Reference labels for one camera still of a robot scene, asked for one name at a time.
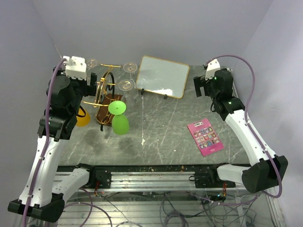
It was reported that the pink booklet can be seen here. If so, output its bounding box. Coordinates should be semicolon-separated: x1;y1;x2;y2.
187;118;224;157

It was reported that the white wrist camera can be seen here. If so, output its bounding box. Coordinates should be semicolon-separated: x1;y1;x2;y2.
203;59;221;80
63;56;87;80

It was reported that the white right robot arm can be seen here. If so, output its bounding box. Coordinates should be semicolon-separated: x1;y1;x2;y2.
193;69;288;198

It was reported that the small clear wine glass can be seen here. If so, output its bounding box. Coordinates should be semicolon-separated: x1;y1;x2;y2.
123;62;138;79

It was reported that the gold framed whiteboard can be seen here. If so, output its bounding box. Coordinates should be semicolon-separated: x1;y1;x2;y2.
136;56;190;99

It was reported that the orange plastic goblet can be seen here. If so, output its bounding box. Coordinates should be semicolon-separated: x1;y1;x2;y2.
76;108;90;127

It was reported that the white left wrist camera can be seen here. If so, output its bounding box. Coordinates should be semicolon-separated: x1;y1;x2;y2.
63;56;87;80

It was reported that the large clear wine glass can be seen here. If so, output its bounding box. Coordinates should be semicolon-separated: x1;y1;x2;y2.
86;59;98;69

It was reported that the green plastic goblet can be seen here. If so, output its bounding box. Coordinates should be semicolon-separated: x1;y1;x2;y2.
108;101;130;135

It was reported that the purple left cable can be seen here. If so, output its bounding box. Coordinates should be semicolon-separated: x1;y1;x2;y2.
21;58;112;227

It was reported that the gold wire wine glass rack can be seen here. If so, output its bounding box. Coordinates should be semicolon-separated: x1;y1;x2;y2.
82;65;122;131

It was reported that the aluminium rail frame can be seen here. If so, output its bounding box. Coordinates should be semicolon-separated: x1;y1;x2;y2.
14;164;287;227

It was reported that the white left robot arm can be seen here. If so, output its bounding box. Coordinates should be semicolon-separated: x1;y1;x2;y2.
8;70;97;223

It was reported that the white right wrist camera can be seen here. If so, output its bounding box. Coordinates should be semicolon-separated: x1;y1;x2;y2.
203;59;221;80

